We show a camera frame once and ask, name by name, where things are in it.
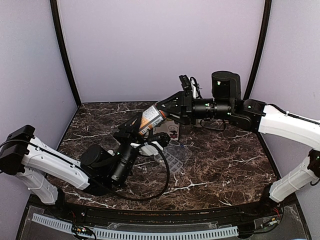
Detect black frame post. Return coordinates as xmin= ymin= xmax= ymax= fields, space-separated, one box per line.
xmin=243 ymin=0 xmax=273 ymax=100
xmin=49 ymin=0 xmax=82 ymax=108

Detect left black frame post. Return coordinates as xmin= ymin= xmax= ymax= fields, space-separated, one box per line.
xmin=49 ymin=0 xmax=82 ymax=108

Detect right black frame post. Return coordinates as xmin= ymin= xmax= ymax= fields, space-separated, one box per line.
xmin=243 ymin=0 xmax=273 ymax=100

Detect orange pill bottle grey cap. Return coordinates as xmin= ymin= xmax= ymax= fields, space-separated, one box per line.
xmin=139 ymin=104 xmax=166 ymax=136

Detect square floral ceramic plate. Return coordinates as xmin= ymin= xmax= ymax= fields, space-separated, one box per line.
xmin=153 ymin=118 xmax=180 ymax=141

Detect clear plastic pill organizer box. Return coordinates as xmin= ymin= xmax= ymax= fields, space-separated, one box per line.
xmin=162 ymin=140 xmax=193 ymax=174

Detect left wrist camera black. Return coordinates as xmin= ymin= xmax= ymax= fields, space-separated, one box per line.
xmin=139 ymin=132 xmax=171 ymax=156

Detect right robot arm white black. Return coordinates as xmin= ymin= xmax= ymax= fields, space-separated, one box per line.
xmin=156 ymin=71 xmax=320 ymax=217

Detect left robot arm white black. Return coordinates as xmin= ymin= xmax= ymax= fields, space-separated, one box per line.
xmin=0 ymin=114 xmax=145 ymax=218

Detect black front table rail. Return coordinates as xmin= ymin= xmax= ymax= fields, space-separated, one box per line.
xmin=38 ymin=201 xmax=284 ymax=225

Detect white slotted cable duct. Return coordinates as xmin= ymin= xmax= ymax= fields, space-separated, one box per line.
xmin=31 ymin=213 xmax=239 ymax=240

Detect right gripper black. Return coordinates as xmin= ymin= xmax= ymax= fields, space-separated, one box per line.
xmin=155 ymin=91 xmax=233 ymax=127

